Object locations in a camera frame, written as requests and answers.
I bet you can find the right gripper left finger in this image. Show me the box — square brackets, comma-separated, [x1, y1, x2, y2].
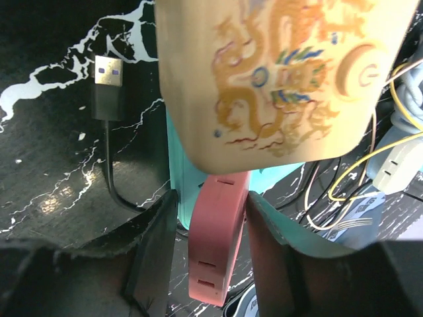
[1, 190, 177, 316]

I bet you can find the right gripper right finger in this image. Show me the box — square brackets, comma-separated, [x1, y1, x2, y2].
[247, 192, 422, 316]

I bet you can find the pink square plug adapter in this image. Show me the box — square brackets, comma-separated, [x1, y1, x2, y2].
[188, 172, 250, 307]

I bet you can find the teal triangular power strip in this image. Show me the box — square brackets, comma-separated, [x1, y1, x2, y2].
[166, 114, 303, 230]

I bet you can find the white square plug adapter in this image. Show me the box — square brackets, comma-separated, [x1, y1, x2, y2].
[373, 138, 422, 195]

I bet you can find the dark blue patterned placemat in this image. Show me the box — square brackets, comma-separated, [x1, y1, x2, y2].
[318, 194, 385, 250]

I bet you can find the orange thin charging cable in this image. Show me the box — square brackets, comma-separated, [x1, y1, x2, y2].
[303, 57, 423, 232]

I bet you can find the grey bundled cord with plug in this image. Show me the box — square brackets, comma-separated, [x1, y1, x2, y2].
[366, 65, 423, 179]

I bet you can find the black charger cable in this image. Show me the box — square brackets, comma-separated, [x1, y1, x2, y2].
[91, 55, 148, 212]

